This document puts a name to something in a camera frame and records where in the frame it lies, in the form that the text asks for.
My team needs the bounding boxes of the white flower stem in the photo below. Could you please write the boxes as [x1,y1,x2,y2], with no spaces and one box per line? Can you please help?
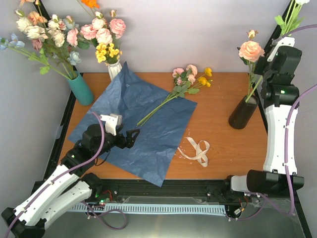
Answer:
[245,0,311,103]

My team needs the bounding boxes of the blue paper bouquet wrapper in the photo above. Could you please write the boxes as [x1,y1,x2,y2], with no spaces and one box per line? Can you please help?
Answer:
[68,63,197,187]

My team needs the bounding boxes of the black cylinder table edge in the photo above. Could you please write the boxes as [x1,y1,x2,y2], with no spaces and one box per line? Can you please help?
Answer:
[228,95,259,129]

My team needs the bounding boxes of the cream printed ribbon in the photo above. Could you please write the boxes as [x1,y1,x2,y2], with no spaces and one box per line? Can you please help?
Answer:
[177,137,210,168]

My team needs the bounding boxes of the pink yellow flower bouquet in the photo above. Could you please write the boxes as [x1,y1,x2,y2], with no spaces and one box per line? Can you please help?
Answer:
[136,64,212,126]

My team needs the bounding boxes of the peach rose stem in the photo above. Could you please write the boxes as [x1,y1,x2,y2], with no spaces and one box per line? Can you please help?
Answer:
[237,30,264,103]

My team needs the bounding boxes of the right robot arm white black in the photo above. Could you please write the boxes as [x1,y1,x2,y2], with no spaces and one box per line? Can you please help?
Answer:
[226,54,304,197]

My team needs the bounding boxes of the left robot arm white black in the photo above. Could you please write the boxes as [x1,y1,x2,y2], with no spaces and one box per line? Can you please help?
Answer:
[1,124,140,238]

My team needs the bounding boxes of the teal cylindrical vase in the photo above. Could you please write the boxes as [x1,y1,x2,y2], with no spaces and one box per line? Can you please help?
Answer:
[67,71,95,106]

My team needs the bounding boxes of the white ribbed vase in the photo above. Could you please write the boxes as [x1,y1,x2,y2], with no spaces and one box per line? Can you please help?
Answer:
[108,60,122,81]

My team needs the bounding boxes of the pink yellow flowers white vase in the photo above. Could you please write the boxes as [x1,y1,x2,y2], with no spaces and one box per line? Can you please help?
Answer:
[76,0,127,65]

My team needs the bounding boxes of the mixed flowers in teal vase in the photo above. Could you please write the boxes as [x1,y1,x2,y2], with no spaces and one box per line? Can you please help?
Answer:
[0,0,82,80]

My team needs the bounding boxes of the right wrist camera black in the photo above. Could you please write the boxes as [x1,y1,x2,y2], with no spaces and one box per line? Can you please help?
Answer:
[272,46,302,75]

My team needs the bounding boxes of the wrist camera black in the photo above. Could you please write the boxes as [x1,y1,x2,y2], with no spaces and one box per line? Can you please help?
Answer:
[272,46,302,75]
[81,124,105,156]

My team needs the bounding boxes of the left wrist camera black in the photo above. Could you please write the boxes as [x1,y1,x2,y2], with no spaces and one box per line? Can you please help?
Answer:
[81,124,105,156]

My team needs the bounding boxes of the black frame post right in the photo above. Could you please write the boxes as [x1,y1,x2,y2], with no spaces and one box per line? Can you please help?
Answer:
[249,0,303,77]

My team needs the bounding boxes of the black frame post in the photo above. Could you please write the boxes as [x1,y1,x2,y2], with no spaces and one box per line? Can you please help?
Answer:
[33,0,51,21]
[249,0,303,77]

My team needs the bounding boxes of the light blue slotted cable duct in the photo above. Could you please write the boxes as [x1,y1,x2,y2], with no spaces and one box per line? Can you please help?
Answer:
[68,202,227,215]

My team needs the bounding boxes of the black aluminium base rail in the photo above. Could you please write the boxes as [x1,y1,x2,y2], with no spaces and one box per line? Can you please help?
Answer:
[32,178,297,201]

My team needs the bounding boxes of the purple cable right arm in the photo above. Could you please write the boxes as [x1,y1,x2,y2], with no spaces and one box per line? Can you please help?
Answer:
[225,23,317,221]

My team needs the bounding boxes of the black frame post left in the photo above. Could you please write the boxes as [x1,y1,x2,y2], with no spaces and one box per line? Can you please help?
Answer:
[33,0,51,21]

